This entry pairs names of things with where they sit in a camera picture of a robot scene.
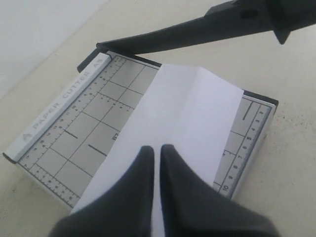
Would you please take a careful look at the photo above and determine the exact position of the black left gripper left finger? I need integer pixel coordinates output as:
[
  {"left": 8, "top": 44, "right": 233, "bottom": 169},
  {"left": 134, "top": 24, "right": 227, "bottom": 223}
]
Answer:
[{"left": 49, "top": 146, "right": 155, "bottom": 237}]

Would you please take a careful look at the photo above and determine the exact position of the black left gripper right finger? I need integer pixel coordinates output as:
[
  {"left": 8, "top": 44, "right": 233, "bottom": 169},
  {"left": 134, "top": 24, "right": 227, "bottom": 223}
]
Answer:
[{"left": 160, "top": 145, "right": 277, "bottom": 237}]

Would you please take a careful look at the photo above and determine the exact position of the white paper sheet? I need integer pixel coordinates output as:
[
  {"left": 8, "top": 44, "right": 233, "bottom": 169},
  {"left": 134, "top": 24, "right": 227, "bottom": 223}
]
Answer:
[{"left": 73, "top": 64, "right": 243, "bottom": 237}]

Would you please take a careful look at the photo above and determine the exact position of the black cutter blade handle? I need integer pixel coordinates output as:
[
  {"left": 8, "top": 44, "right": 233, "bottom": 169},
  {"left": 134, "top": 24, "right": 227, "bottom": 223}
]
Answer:
[{"left": 96, "top": 0, "right": 316, "bottom": 54}]

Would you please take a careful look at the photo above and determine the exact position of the grey paper cutter base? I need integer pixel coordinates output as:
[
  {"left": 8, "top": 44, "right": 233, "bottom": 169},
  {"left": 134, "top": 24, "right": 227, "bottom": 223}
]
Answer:
[{"left": 3, "top": 50, "right": 278, "bottom": 208}]

